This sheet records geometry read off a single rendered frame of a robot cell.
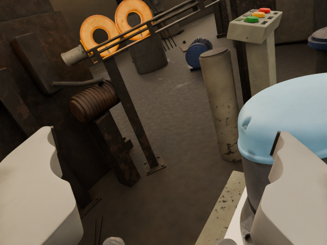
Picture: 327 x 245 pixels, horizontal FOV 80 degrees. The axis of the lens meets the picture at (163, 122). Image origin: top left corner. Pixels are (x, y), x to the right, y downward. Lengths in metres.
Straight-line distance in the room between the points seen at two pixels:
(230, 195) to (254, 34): 0.47
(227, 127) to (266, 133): 0.73
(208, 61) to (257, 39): 0.19
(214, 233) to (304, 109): 0.33
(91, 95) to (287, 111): 0.78
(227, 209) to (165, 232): 0.42
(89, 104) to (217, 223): 0.64
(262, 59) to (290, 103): 0.59
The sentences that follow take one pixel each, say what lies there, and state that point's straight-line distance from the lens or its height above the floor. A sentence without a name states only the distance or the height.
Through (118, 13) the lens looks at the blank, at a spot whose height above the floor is 0.76.
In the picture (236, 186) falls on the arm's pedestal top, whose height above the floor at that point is 0.30.
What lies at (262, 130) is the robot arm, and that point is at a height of 0.58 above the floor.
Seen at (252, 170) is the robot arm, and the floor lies 0.53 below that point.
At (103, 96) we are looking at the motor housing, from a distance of 0.89.
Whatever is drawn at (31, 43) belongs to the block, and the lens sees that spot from 0.97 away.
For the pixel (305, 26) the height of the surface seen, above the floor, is 0.17.
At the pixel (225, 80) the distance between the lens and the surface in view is 0.82.
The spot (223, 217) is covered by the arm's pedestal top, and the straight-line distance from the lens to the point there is 0.47.
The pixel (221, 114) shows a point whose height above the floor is 0.27.
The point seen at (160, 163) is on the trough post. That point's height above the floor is 0.01.
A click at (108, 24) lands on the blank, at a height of 0.74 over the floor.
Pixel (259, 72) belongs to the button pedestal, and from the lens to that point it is 0.81.
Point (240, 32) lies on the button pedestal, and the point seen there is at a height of 0.58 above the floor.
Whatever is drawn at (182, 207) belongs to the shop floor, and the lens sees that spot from 0.90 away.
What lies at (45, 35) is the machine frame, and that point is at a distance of 1.11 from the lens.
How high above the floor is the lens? 0.69
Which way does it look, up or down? 26 degrees down
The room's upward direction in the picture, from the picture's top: 20 degrees counter-clockwise
